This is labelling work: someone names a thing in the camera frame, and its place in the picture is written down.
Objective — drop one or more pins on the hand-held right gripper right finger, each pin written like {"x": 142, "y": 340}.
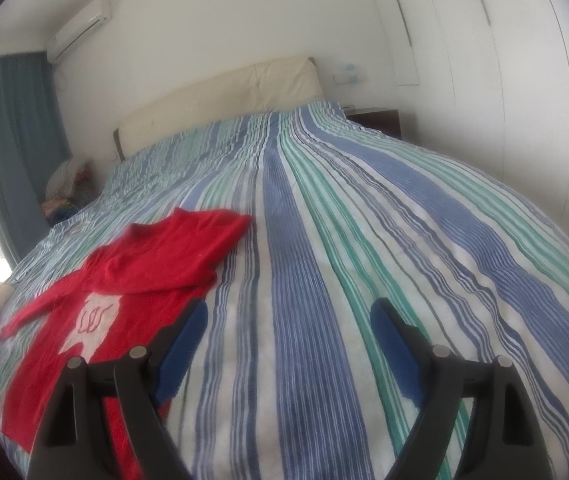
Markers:
{"x": 394, "y": 355}

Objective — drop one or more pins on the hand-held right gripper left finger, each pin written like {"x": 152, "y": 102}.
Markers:
{"x": 179, "y": 355}

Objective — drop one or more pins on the red sweater with white print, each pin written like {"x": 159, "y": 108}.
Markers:
{"x": 129, "y": 280}

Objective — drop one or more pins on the pile of clothes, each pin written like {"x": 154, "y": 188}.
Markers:
{"x": 67, "y": 180}

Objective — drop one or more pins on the striped bed sheet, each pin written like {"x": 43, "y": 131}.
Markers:
{"x": 364, "y": 235}

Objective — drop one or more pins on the dark wooden nightstand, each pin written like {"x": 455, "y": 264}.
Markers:
{"x": 379, "y": 120}

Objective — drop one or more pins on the cream padded headboard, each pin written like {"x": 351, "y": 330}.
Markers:
{"x": 214, "y": 100}

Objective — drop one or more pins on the blue curtain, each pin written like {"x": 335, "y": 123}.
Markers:
{"x": 9, "y": 160}

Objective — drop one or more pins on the white built-in wardrobe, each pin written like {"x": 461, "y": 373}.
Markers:
{"x": 514, "y": 85}

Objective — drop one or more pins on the white air conditioner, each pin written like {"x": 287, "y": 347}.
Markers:
{"x": 79, "y": 27}

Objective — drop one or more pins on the wall socket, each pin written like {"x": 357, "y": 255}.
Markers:
{"x": 348, "y": 74}

